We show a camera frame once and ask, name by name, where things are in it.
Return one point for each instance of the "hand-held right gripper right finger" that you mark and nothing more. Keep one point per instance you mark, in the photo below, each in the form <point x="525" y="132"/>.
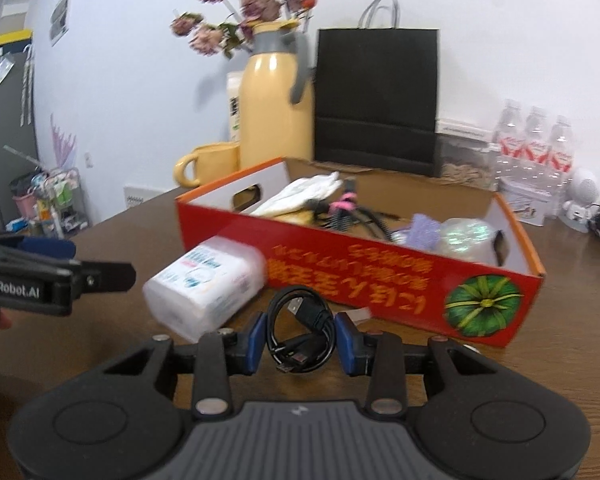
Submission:
<point x="347" y="345"/>

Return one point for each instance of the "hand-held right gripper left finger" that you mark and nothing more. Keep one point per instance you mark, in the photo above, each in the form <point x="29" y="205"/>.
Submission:
<point x="255" y="345"/>

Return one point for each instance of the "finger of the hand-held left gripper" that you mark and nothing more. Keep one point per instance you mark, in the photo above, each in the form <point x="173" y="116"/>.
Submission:
<point x="45" y="248"/>
<point x="105" y="276"/>

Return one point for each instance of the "red cardboard box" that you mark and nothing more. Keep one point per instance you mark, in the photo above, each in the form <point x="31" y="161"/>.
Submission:
<point x="330" y="270"/>

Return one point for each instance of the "white tissue pack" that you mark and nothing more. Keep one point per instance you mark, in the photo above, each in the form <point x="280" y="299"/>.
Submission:
<point x="200" y="285"/>

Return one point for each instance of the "purple woven pouch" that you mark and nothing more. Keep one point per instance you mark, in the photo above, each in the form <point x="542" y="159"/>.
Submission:
<point x="422" y="230"/>

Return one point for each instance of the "clear plastic bag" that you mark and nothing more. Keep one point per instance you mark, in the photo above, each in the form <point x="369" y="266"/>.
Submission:
<point x="465" y="237"/>

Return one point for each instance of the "small beige block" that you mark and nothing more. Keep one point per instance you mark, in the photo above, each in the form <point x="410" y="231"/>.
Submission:
<point x="357" y="315"/>

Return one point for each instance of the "cluttered storage cart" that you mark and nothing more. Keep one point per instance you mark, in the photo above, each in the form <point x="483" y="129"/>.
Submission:
<point x="55" y="195"/>

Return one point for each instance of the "white booklet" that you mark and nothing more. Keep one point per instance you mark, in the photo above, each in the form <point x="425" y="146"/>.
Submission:
<point x="135" y="195"/>

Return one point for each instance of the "grey metal cabinet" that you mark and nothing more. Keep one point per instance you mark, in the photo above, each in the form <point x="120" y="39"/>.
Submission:
<point x="5" y="125"/>

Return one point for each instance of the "yellow mug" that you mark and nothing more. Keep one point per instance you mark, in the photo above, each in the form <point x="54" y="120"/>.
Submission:
<point x="215" y="165"/>

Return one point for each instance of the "clear seed container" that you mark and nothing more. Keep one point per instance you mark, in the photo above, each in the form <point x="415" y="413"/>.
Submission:
<point x="467" y="165"/>

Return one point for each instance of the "yellow thermos jug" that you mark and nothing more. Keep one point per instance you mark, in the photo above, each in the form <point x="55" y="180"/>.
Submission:
<point x="275" y="120"/>

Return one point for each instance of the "black paper bag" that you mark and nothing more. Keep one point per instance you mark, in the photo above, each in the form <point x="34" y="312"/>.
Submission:
<point x="375" y="100"/>

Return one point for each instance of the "white robot toy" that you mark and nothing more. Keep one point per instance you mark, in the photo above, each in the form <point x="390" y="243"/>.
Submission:
<point x="582" y="185"/>

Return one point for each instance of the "dried pink flower bouquet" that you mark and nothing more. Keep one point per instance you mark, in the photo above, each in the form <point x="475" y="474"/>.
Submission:
<point x="260" y="7"/>

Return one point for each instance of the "wall vent grille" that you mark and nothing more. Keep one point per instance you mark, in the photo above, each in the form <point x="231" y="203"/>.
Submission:
<point x="60" y="15"/>

